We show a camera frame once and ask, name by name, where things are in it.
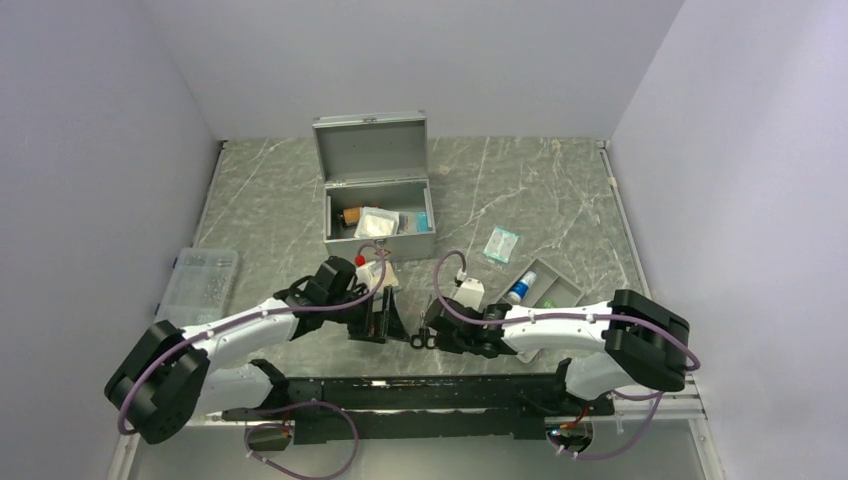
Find cream latex gloves packet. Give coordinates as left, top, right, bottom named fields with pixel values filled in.
left=382, top=262, right=400, bottom=289

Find clear plastic storage box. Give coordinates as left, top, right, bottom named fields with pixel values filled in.
left=154, top=247, right=239, bottom=327

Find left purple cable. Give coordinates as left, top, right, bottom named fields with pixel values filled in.
left=117, top=242, right=389, bottom=480

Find grey plastic divider tray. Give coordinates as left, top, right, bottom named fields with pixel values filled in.
left=500, top=256, right=586, bottom=366

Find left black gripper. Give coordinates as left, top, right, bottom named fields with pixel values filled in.
left=325, top=286, right=409, bottom=344

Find clear gauze pad packet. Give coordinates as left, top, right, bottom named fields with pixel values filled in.
left=354, top=207, right=400, bottom=239

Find grey metal medicine case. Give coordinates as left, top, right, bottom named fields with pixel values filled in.
left=312, top=110, right=436, bottom=261

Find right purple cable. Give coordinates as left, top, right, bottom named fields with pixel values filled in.
left=432, top=250, right=702, bottom=462

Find blue white medical pouch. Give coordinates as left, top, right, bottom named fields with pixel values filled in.
left=397, top=211, right=430, bottom=235

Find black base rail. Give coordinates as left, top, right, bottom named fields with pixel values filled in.
left=223, top=373, right=615, bottom=445

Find small white blue bottle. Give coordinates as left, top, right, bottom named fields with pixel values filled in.
left=504, top=271, right=538, bottom=305

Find teal white small packet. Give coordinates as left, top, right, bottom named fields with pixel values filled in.
left=483, top=227, right=519, bottom=264

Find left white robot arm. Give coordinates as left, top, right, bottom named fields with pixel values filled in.
left=104, top=256, right=408, bottom=444

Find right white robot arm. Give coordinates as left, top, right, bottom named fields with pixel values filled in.
left=420, top=289, right=699, bottom=415

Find brown bottle orange cap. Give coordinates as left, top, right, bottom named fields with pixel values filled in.
left=339, top=207, right=363, bottom=228

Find black handled scissors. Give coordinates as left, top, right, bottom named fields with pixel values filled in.
left=410, top=311, right=436, bottom=350

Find purple cable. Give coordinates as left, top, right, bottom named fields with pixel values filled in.
left=432, top=250, right=702, bottom=462
left=117, top=242, right=389, bottom=480

